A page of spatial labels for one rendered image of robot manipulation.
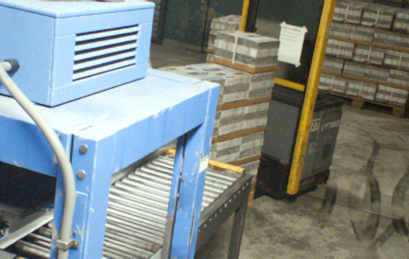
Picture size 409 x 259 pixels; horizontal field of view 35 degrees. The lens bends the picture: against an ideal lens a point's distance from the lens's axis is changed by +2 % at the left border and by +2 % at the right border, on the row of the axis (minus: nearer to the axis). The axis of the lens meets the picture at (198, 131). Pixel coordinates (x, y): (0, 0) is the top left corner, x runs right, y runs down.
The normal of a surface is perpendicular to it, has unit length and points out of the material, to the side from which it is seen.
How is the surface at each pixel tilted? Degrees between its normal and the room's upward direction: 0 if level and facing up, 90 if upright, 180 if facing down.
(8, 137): 90
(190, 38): 90
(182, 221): 90
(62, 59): 90
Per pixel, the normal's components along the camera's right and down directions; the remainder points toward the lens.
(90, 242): 0.92, 0.23
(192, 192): -0.37, 0.22
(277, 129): -0.64, 0.14
